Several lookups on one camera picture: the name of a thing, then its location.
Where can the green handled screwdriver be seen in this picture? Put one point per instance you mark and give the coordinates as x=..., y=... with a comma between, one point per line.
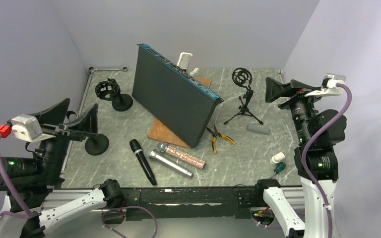
x=278, y=168

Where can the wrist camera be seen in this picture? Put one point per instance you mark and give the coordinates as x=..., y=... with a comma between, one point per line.
x=23, y=127
x=329, y=86

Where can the white plastic cap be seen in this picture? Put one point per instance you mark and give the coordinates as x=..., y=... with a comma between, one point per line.
x=277, y=158

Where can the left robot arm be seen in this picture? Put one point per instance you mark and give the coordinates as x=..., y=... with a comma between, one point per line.
x=28, y=181

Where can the shock mount desk stand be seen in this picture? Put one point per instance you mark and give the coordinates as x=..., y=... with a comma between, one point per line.
x=109, y=90

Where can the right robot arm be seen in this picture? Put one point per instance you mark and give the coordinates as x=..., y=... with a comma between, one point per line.
x=318, y=117

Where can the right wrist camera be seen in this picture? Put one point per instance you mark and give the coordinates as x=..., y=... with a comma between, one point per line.
x=329, y=86

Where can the clip desk mic stand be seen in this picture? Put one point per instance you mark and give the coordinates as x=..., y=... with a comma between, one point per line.
x=96, y=146

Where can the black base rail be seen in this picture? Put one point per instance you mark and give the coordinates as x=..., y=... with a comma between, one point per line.
x=185, y=202

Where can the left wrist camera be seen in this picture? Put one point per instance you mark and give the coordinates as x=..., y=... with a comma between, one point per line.
x=23, y=127

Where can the grey cylinder tube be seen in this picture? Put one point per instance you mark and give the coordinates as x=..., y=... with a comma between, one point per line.
x=258, y=129

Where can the black tripod shock mount stand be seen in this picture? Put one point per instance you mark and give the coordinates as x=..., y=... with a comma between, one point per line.
x=243, y=78

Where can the wooden board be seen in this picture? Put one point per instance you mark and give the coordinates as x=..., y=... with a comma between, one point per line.
x=169, y=133

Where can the rhinestone microphone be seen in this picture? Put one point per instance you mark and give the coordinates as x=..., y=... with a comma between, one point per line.
x=166, y=148

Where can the small white bottle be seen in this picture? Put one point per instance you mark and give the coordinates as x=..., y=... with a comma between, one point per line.
x=194, y=72

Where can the black condenser microphone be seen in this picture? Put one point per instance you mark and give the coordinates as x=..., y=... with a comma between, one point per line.
x=138, y=152

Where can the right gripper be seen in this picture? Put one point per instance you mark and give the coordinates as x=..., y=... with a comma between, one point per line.
x=275, y=89

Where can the silver microphone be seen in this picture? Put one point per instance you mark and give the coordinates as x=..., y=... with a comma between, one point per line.
x=156, y=156

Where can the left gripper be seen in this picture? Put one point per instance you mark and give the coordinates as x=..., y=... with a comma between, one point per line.
x=76, y=130

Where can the dark network switch box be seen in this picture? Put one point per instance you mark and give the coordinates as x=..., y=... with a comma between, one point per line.
x=153, y=69

